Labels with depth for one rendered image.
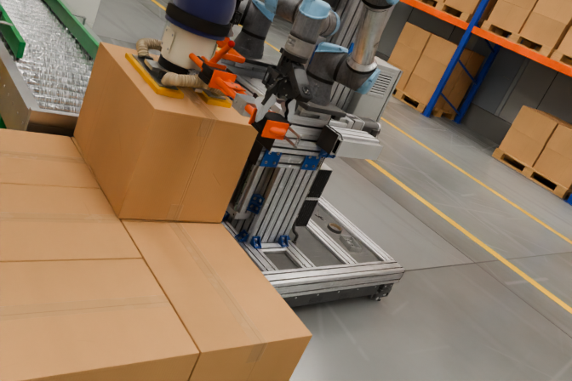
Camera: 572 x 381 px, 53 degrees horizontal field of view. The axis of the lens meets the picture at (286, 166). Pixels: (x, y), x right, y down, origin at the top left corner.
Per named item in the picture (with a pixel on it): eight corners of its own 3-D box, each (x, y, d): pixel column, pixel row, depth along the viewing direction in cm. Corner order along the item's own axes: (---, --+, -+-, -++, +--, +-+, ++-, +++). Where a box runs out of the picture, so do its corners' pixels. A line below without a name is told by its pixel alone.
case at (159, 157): (72, 134, 227) (100, 41, 214) (163, 146, 252) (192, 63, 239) (117, 218, 185) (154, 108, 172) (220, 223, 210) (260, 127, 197)
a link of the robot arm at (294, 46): (320, 47, 152) (297, 39, 147) (313, 63, 154) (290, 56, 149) (306, 37, 157) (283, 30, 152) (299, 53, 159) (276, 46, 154)
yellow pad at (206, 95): (170, 67, 221) (174, 55, 219) (193, 72, 227) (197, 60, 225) (206, 104, 197) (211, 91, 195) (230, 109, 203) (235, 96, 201)
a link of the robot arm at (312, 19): (337, 7, 152) (326, 3, 144) (320, 45, 155) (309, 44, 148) (311, -5, 154) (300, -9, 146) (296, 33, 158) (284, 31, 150)
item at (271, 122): (247, 122, 160) (254, 107, 159) (268, 127, 165) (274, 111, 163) (261, 137, 154) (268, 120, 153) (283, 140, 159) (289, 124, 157)
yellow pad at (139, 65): (123, 56, 209) (128, 43, 207) (149, 62, 215) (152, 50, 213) (156, 94, 185) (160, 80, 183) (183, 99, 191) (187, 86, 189)
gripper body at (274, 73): (281, 89, 164) (297, 50, 160) (296, 102, 158) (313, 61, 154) (260, 84, 159) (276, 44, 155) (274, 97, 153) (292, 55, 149)
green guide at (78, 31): (36, -10, 416) (38, -22, 413) (50, -6, 423) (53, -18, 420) (106, 75, 307) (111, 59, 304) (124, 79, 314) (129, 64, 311)
